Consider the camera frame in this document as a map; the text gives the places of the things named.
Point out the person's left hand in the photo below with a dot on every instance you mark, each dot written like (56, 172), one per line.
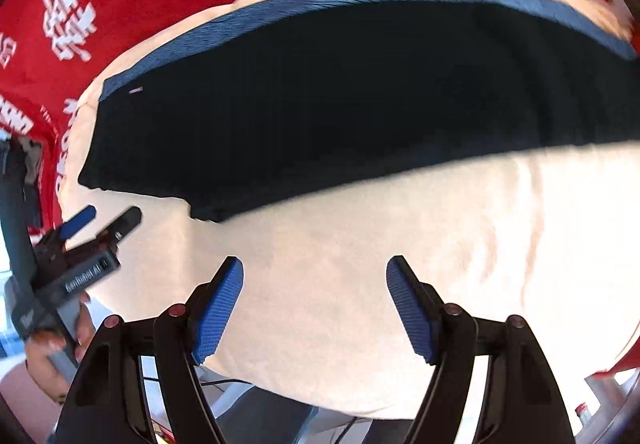
(44, 343)

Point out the black pants with blue waistband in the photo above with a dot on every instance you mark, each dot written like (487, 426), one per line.
(288, 97)

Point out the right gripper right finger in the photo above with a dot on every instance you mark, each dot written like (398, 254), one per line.
(522, 402)

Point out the cream cushion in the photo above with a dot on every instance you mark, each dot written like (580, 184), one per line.
(551, 235)

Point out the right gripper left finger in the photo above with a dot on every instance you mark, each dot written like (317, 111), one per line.
(107, 401)

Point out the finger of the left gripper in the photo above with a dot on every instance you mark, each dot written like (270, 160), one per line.
(76, 223)
(121, 227)

